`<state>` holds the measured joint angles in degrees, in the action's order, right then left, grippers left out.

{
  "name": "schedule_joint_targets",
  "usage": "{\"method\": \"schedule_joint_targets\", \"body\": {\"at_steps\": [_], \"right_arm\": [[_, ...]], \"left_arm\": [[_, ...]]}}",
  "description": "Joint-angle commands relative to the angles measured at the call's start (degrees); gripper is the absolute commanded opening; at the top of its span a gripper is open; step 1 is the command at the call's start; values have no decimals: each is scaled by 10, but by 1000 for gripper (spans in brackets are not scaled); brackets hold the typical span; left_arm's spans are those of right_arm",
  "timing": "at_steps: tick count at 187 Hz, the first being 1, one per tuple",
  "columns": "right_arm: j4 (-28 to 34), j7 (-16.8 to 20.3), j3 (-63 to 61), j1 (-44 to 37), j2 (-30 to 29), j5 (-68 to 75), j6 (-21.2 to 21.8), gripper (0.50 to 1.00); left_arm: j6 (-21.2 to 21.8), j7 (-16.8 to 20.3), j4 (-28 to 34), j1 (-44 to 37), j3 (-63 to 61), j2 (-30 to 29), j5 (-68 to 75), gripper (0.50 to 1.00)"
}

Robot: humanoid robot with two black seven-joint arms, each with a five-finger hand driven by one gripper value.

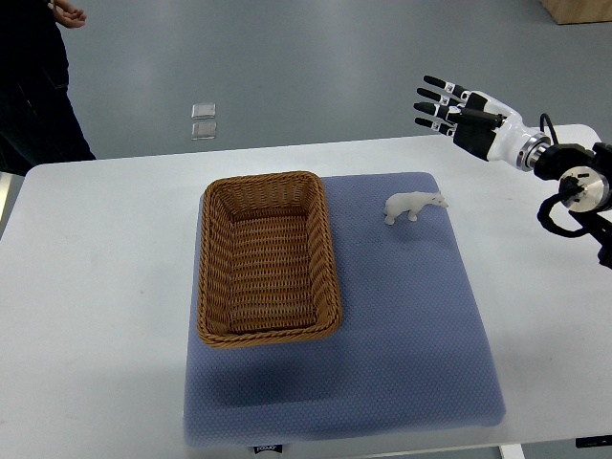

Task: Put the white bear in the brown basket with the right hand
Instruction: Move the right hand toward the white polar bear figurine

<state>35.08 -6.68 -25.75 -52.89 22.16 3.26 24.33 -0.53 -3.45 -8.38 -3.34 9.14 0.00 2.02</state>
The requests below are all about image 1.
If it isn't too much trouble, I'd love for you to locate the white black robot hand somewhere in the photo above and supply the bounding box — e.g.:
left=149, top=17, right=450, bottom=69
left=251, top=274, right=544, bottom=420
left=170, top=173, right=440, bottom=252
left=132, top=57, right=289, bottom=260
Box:
left=414, top=76, right=553, bottom=171

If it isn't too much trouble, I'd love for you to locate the white bear figurine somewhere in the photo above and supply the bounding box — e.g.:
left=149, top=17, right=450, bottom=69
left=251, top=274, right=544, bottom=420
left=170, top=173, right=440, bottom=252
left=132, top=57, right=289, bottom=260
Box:
left=383, top=191, right=448, bottom=226

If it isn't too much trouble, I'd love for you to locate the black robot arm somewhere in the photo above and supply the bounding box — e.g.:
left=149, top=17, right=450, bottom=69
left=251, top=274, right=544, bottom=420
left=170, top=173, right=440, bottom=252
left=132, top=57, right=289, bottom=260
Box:
left=534, top=142, right=611, bottom=268

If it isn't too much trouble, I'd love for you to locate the brown wicker basket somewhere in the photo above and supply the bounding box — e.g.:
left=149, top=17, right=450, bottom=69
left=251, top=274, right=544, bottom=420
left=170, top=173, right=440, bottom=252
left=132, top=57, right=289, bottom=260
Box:
left=196, top=171, right=342, bottom=348

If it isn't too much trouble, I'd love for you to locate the wooden box corner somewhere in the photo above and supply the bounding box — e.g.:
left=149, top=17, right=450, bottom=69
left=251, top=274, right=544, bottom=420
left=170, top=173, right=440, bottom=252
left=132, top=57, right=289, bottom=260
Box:
left=540, top=0, right=611, bottom=25

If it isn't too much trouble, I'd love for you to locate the upper metal floor plate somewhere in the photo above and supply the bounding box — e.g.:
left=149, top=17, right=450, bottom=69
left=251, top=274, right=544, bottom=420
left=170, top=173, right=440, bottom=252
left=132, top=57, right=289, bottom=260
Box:
left=191, top=102, right=216, bottom=120

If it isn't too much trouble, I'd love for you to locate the black table control panel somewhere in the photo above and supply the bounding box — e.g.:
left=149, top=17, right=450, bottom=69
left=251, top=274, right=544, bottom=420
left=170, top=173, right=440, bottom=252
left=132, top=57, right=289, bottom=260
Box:
left=575, top=435, right=612, bottom=448

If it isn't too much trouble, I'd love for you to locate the black label under table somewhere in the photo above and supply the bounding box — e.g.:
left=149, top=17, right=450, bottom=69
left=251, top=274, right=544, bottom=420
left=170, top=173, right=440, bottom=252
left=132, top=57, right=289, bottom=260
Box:
left=253, top=445, right=283, bottom=454

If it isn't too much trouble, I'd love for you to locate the person in dark clothes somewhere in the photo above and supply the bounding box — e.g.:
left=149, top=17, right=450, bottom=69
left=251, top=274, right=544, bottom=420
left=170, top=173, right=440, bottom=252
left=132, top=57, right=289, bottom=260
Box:
left=1, top=0, right=96, bottom=177

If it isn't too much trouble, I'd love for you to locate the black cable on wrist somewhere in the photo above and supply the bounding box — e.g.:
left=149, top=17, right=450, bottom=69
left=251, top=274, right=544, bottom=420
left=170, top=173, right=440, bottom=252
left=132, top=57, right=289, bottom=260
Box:
left=538, top=113, right=560, bottom=144

